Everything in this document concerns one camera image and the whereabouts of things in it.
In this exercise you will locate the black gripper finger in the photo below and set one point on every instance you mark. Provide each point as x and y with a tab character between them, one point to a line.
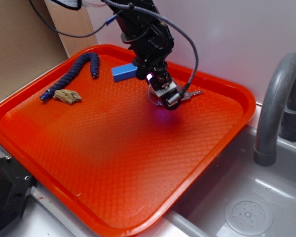
167	95

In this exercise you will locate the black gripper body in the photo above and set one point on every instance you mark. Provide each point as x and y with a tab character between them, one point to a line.
151	53

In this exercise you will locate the silver keys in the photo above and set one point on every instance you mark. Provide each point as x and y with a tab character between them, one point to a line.
154	99

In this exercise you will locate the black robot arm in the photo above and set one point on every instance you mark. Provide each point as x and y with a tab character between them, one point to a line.
137	24

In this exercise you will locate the blue rectangular block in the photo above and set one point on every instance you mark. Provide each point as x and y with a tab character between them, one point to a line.
123	72

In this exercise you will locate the light wooden board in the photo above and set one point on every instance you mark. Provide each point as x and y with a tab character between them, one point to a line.
72	22

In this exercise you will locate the tan driftwood piece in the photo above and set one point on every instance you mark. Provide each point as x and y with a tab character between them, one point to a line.
67	96

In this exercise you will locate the orange plastic tray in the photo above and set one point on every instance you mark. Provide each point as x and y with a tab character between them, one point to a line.
115	159

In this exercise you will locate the grey toy faucet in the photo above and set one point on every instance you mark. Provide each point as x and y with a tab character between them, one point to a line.
278	113

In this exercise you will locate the grey plastic toy sink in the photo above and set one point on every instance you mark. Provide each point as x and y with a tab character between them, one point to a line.
235	197

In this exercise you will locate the brown cardboard panel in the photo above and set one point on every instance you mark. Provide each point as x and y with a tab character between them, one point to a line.
28	48

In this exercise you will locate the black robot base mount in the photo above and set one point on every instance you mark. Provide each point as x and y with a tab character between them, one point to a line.
15	187

